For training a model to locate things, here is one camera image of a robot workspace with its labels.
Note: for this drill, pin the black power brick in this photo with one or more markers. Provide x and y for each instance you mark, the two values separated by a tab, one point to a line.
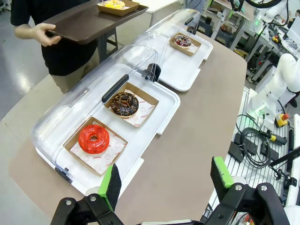
236	151

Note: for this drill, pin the white display case base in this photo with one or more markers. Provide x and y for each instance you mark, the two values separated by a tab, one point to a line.
164	110
182	70

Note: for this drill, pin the person's right forearm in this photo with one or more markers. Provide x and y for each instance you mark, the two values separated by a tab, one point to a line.
22	30

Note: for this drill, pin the printed white paper liner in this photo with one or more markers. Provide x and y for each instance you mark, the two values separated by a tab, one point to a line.
194	48
110	153
145	112

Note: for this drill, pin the white rectangular table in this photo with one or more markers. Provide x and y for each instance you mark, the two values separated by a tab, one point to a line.
159	3

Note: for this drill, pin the yellow emergency stop box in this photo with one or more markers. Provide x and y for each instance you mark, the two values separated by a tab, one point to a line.
282	119

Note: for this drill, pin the aluminium frame workbench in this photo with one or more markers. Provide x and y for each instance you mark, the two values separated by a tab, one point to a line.
257	47

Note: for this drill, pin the chocolate pink sprinkled donut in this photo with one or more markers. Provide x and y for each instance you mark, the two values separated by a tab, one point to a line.
179	42

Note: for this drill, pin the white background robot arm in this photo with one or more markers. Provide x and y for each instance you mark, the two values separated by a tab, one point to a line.
279	9

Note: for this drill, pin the brown serving tray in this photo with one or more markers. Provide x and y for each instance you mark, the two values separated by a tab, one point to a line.
89	23

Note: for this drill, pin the person's right hand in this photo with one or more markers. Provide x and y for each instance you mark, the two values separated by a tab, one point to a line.
43	35

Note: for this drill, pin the cardboard donut tray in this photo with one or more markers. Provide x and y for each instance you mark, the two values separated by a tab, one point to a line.
70	146
122	11
172	44
153	100

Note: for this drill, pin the red glazed donut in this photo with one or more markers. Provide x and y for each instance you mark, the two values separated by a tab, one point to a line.
85	140

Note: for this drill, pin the clear display case lid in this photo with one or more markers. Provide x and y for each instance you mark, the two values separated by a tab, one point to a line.
159	25
82	82

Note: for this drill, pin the yellow sprinkled donut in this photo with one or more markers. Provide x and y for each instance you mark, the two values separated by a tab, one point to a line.
113	3

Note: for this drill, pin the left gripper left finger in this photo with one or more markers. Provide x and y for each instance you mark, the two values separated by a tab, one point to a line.
110	187

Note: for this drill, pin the person in black shirt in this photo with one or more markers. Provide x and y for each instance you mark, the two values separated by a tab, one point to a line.
68	58

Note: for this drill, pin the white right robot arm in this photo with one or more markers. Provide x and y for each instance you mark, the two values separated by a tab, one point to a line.
283	75

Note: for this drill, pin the chocolate nut donut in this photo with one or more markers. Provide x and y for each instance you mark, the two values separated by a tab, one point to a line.
117	105

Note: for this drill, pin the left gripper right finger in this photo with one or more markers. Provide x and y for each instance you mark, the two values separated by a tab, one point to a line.
222	178

